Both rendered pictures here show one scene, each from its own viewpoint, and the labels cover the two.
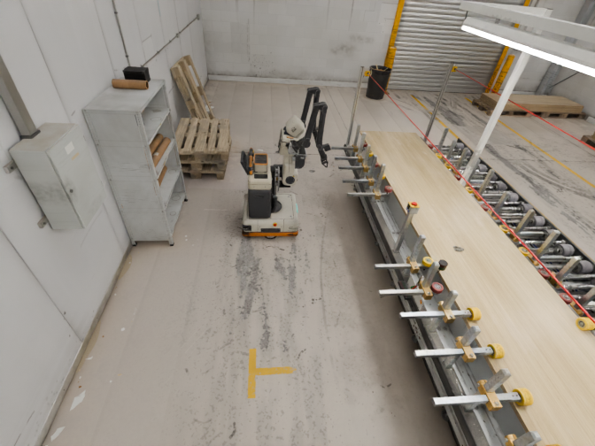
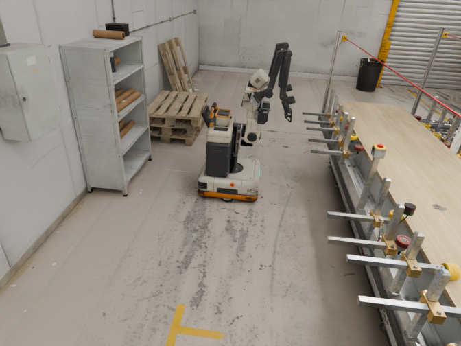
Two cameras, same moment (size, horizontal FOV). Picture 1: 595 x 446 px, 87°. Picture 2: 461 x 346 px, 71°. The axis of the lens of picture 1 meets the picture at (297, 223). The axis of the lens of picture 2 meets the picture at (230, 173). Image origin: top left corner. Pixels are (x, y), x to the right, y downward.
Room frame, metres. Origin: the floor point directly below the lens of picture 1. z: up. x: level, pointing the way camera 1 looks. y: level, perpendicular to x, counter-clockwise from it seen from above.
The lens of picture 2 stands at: (-0.15, -0.38, 2.09)
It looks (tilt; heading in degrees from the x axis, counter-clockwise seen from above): 30 degrees down; 13
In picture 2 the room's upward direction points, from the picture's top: 3 degrees clockwise
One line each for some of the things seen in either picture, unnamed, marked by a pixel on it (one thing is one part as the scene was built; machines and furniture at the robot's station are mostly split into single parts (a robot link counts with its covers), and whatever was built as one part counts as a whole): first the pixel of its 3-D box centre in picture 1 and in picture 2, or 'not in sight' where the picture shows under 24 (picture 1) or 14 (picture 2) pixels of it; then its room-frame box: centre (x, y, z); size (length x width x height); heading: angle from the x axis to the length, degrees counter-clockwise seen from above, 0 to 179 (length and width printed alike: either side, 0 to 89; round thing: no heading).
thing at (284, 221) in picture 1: (270, 213); (230, 176); (3.03, 0.35, 0.16); 0.67 x 0.64 x 0.25; 98
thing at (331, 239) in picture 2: (408, 292); (365, 244); (1.43, -0.84, 0.84); 0.43 x 0.03 x 0.04; 98
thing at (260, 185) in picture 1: (262, 184); (223, 142); (3.02, 0.44, 0.59); 0.55 x 0.34 x 0.83; 8
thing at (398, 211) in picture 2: (424, 285); (388, 238); (1.49, -0.96, 0.87); 0.04 x 0.04 x 0.48; 8
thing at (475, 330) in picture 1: (459, 349); (424, 309); (1.00, -1.03, 0.89); 0.04 x 0.04 x 0.48; 8
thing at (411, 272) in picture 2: (445, 311); (409, 263); (1.22, -1.00, 0.95); 0.14 x 0.06 x 0.05; 8
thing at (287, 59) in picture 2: (320, 126); (285, 75); (2.89, -0.14, 1.40); 0.11 x 0.06 x 0.43; 9
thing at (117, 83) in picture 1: (130, 84); (108, 34); (2.99, 1.70, 1.59); 0.30 x 0.08 x 0.08; 98
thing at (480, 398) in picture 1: (479, 399); not in sight; (0.70, -1.02, 0.95); 0.50 x 0.04 x 0.04; 98
